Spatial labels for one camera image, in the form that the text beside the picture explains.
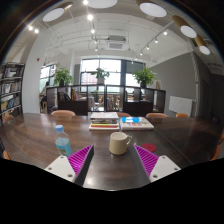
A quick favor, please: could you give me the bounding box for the red round coaster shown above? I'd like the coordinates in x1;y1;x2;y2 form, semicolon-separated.
142;143;156;152

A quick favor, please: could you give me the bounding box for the orange chair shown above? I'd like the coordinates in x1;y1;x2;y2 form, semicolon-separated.
117;112;131;117
51;110;76;117
146;113;168;118
176;113;189;118

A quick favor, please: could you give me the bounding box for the middle potted green plant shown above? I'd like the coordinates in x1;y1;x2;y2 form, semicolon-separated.
92;68;110;84

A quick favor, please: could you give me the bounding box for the white board panel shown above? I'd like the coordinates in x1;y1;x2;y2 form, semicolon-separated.
169;96;193;116

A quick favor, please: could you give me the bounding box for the orange chair middle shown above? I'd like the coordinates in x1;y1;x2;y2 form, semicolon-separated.
117;112;131;117

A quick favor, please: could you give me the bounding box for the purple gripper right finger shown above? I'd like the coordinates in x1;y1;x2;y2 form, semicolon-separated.
134;145;180;182

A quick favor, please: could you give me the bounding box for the orange chair far right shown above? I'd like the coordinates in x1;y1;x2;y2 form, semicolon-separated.
176;113;189;118

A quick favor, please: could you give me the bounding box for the orange chair left edge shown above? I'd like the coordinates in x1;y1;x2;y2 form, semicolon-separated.
3;151;11;160

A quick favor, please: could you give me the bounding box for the orange chair edge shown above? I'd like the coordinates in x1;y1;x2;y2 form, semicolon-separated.
3;151;11;160
210;134;224;161

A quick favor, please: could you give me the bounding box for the potted green plant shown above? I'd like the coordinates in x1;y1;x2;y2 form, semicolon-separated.
53;67;73;86
133;67;156;88
92;68;110;84

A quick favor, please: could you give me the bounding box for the clear plastic water bottle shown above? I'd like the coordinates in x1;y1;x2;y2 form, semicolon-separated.
55;125;72;156

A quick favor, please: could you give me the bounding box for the tall bookshelf with books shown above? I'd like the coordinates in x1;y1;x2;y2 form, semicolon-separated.
0;62;25;125

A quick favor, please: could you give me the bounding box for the cream ceramic mug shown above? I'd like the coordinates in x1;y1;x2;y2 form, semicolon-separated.
109;132;132;155

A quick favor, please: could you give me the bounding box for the orange chair right edge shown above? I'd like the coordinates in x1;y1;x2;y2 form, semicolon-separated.
210;134;224;161

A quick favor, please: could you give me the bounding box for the right potted green plant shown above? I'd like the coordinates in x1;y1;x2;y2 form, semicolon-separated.
133;67;156;88

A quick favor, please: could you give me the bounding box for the ceiling air conditioner unit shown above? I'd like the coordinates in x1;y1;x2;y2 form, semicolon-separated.
107;41;125;50

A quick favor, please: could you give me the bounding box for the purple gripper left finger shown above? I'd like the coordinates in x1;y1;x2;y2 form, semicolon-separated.
45;145;94;186

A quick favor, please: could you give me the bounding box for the left potted green plant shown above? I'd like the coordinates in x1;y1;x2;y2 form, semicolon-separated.
53;67;73;86

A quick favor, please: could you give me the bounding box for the stack of books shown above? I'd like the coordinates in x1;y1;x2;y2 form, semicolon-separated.
89;112;119;130

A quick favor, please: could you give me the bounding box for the open magazine with blue cover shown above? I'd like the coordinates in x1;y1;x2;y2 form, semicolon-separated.
120;117;154;130

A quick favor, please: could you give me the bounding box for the orange chair far left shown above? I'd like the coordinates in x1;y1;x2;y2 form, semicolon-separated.
51;110;76;117

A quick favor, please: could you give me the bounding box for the seated person in background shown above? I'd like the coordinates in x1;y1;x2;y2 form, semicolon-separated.
39;81;49;111

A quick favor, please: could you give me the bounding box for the dark low shelf divider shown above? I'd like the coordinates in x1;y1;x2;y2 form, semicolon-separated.
47;84;166;116

